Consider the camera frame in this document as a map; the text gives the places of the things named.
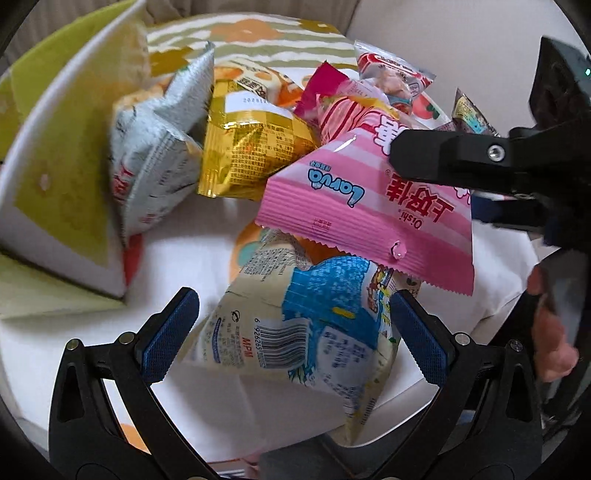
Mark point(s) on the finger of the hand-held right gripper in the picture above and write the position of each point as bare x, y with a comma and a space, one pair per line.
443, 154
494, 212

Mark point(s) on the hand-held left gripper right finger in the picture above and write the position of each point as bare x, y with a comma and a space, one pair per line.
421, 341

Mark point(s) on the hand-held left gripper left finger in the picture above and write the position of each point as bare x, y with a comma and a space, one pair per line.
168, 339

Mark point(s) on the small brown snack packet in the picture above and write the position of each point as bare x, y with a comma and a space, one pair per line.
471, 115

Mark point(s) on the red and white snack packet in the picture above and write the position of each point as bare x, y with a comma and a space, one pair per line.
392, 74

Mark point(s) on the light pink striped snack packet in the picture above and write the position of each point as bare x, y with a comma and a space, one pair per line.
332, 203

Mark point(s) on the blue and cream snack packet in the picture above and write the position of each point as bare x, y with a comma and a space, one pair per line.
300, 323

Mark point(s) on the magenta edged snack packet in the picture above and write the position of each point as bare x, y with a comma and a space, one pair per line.
315, 90

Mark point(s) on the silver grey snack packet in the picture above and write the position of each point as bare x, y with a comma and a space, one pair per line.
147, 175

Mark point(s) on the gold foil snack packet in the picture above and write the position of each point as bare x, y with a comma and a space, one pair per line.
249, 152

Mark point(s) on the white box with green lining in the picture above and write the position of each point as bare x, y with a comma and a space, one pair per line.
69, 115

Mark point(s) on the person's right hand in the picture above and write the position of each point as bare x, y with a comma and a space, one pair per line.
551, 355

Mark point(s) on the white cloth with orange print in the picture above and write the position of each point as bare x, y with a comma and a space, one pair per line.
194, 249

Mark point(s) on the green striped floral blanket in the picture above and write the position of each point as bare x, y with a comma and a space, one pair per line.
286, 41

